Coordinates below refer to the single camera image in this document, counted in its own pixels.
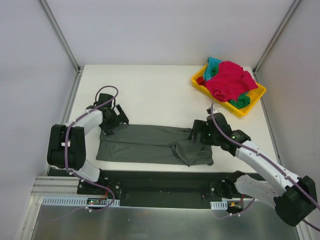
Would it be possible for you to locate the dark grey t shirt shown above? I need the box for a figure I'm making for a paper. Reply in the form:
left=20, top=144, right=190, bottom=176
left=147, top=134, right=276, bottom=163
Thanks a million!
left=96, top=124, right=214, bottom=167

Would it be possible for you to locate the teal t shirt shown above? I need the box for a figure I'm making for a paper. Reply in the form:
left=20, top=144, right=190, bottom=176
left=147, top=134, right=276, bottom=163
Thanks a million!
left=203, top=57, right=222, bottom=81

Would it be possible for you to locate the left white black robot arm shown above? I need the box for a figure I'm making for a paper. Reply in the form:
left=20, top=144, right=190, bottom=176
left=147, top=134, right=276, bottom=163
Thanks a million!
left=47, top=93, right=129, bottom=195

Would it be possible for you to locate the green t shirt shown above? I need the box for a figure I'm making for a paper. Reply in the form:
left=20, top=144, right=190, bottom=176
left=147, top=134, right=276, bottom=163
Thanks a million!
left=228, top=92, right=251, bottom=109

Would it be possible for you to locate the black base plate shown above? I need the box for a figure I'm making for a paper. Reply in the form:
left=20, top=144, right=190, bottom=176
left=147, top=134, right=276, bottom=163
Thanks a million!
left=47, top=167, right=287, bottom=210

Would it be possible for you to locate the magenta t shirt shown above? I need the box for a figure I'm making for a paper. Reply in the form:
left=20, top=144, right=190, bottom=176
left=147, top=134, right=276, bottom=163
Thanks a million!
left=204, top=61, right=258, bottom=102

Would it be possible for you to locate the left aluminium frame post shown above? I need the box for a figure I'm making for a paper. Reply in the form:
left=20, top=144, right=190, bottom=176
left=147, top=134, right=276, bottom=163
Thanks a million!
left=38, top=0, right=85, bottom=73

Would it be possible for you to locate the right white cable duct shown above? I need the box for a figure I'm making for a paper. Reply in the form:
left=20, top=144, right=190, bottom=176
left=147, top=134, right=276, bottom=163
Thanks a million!
left=210, top=200, right=228, bottom=211

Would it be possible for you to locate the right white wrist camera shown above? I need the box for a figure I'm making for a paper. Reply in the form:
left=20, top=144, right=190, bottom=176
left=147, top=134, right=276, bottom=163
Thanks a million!
left=206, top=101, right=220, bottom=115

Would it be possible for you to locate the yellow plastic bin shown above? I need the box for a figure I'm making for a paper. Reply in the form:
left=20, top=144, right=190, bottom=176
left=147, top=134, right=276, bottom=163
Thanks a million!
left=191, top=64, right=267, bottom=118

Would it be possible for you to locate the left white cable duct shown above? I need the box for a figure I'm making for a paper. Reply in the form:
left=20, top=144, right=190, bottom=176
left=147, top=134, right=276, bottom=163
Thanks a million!
left=42, top=196, right=120, bottom=208

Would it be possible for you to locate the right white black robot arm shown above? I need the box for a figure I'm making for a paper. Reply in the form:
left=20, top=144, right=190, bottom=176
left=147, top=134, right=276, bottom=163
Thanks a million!
left=189, top=110, right=320, bottom=227

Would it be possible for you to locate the right aluminium frame post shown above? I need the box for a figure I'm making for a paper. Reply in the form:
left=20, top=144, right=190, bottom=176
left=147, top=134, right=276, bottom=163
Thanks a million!
left=252, top=0, right=303, bottom=76

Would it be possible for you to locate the red t shirt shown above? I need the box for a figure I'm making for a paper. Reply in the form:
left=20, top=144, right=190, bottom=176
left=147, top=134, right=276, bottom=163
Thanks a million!
left=195, top=76, right=206, bottom=87

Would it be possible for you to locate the white cable duct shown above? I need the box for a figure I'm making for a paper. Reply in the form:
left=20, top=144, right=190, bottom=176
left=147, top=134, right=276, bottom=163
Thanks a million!
left=42, top=196, right=120, bottom=208
left=210, top=200, right=228, bottom=211

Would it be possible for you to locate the aluminium front rail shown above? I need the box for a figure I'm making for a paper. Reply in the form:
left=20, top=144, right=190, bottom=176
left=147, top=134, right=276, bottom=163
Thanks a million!
left=31, top=175, right=303, bottom=202

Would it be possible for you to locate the aluminium frame post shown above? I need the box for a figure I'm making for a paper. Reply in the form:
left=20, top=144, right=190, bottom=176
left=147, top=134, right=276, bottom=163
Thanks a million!
left=252, top=0, right=303, bottom=76
left=38, top=0, right=85, bottom=73

